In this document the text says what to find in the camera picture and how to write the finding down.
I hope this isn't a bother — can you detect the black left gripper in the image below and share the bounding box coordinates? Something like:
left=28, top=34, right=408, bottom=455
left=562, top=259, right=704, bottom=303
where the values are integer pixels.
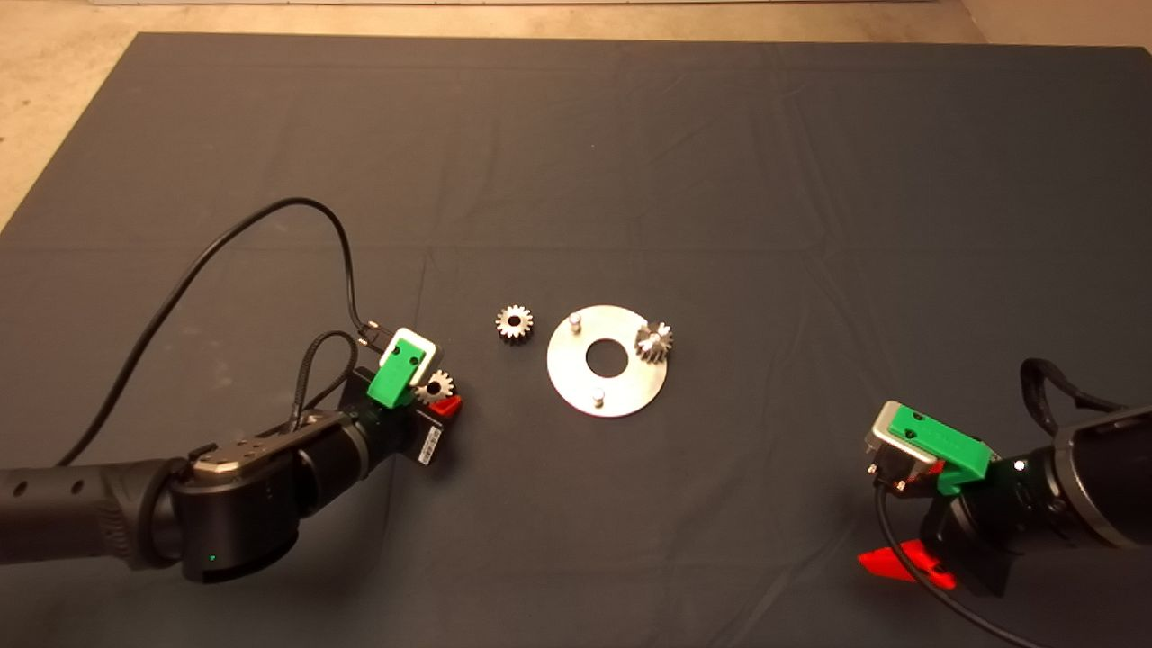
left=346, top=364, right=463, bottom=469

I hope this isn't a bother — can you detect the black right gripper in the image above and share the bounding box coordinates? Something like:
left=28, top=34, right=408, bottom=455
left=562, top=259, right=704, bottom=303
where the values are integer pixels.
left=857, top=461, right=1027, bottom=597

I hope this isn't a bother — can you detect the round metal carrier plate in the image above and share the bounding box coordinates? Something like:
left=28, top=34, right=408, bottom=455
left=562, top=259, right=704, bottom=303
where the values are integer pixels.
left=546, top=305, right=669, bottom=419

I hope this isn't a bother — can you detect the dark grey table cloth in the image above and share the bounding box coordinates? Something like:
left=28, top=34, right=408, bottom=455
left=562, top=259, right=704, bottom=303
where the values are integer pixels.
left=0, top=32, right=1152, bottom=648

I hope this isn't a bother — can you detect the smooth black right camera cable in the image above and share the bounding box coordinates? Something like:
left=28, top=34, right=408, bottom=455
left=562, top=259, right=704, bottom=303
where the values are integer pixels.
left=875, top=481, right=1054, bottom=648

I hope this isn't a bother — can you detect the smooth black camera cable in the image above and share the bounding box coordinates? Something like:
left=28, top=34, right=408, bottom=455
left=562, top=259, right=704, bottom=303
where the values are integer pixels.
left=875, top=481, right=1054, bottom=648
left=58, top=198, right=383, bottom=466

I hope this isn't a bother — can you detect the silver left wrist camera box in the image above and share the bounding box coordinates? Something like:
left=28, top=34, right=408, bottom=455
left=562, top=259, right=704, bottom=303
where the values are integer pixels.
left=382, top=327, right=440, bottom=388

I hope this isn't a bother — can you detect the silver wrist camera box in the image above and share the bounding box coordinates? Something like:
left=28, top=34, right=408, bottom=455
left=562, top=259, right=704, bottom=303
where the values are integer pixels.
left=864, top=400, right=941, bottom=491
left=382, top=327, right=440, bottom=388

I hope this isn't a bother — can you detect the green left camera mount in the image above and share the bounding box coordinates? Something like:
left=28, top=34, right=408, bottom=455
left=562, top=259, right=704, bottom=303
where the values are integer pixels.
left=366, top=345, right=427, bottom=408

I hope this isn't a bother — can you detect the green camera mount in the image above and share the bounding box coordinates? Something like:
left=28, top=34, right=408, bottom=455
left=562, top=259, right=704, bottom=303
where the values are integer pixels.
left=891, top=405, right=998, bottom=496
left=366, top=345, right=427, bottom=408

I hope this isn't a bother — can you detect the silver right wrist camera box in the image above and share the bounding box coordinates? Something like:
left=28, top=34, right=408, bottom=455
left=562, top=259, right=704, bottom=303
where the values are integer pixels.
left=864, top=400, right=941, bottom=491

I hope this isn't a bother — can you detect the green right camera mount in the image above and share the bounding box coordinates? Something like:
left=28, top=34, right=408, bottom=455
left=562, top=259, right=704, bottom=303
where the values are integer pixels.
left=891, top=405, right=998, bottom=496

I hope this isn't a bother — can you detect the braided black left arm cable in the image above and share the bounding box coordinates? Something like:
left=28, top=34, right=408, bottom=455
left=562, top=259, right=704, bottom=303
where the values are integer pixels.
left=290, top=331, right=361, bottom=433

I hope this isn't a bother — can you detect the braided black arm cable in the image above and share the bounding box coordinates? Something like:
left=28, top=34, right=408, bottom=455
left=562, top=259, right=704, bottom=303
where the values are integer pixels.
left=290, top=331, right=361, bottom=433
left=1020, top=358, right=1130, bottom=437

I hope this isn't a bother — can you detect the smooth black left camera cable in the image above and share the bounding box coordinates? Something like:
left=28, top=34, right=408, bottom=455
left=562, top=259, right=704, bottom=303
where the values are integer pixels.
left=58, top=198, right=383, bottom=466

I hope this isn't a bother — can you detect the braided black right arm cable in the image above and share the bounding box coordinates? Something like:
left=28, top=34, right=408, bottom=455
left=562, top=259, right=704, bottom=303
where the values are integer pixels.
left=1020, top=358, right=1130, bottom=437

